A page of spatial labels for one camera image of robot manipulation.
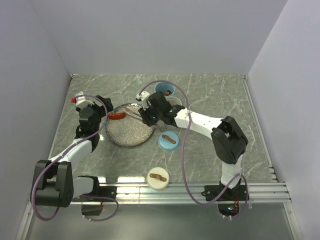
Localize white lid brown handle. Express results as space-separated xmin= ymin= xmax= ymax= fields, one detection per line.
xmin=146 ymin=167 xmax=170 ymax=191

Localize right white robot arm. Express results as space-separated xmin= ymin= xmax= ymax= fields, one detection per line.
xmin=136 ymin=91 xmax=249 ymax=200

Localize blue cylindrical container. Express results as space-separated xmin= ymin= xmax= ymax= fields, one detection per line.
xmin=154 ymin=82 xmax=175 ymax=97

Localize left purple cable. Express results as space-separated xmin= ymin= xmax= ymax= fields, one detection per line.
xmin=31 ymin=94 xmax=120 ymax=222

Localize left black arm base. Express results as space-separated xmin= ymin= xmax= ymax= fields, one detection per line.
xmin=72 ymin=186 xmax=118 ymax=218

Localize aluminium right side rail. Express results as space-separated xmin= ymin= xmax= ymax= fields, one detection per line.
xmin=240 ymin=75 xmax=279 ymax=182

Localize red sausage toy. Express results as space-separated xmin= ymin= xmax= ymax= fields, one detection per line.
xmin=108 ymin=112 xmax=126 ymax=120

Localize aluminium rail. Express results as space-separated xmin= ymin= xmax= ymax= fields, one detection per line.
xmin=240 ymin=75 xmax=279 ymax=182
xmin=31 ymin=181 xmax=292 ymax=205

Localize aluminium front rail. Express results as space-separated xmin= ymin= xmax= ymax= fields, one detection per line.
xmin=31 ymin=181 xmax=292 ymax=205

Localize speckled grey plate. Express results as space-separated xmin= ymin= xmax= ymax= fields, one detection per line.
xmin=105 ymin=103 xmax=155 ymax=147

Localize metal serving tongs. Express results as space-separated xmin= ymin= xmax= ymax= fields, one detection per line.
xmin=123 ymin=107 xmax=143 ymax=121

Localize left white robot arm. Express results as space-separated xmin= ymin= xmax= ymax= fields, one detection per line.
xmin=30 ymin=92 xmax=114 ymax=208

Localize white cylindrical container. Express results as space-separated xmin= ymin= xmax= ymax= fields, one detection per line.
xmin=166 ymin=96 xmax=183 ymax=106

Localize blue lid brown handle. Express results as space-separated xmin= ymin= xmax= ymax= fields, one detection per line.
xmin=158 ymin=131 xmax=180 ymax=151

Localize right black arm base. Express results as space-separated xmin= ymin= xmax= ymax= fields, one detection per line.
xmin=201 ymin=181 xmax=250 ymax=219

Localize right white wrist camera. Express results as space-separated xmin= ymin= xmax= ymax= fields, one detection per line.
xmin=136 ymin=91 xmax=151 ymax=111

